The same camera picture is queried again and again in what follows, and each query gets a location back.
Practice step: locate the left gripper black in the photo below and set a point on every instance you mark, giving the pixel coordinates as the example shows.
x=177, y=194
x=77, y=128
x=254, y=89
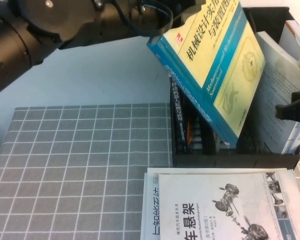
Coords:
x=150, y=12

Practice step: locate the yellow-green mechanical devices book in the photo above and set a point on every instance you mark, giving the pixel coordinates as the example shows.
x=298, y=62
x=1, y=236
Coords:
x=215, y=75

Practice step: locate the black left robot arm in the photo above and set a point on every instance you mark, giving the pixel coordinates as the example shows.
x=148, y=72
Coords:
x=10, y=45

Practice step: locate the white thin book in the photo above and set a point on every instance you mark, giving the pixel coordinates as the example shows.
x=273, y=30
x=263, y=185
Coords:
x=272, y=87

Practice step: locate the white book with orange band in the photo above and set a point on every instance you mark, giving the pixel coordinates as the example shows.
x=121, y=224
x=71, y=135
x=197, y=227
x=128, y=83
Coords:
x=296, y=37

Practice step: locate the black plastic book stand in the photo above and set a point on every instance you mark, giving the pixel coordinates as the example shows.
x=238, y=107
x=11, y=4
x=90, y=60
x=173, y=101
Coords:
x=245, y=155

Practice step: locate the black robotics book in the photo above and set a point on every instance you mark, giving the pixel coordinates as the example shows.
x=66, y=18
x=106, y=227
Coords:
x=176, y=102

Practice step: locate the white car suspension book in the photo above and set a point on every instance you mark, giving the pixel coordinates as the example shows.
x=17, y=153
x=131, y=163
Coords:
x=215, y=200

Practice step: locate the white book with blue lettering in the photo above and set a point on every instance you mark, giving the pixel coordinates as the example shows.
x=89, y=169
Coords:
x=151, y=200

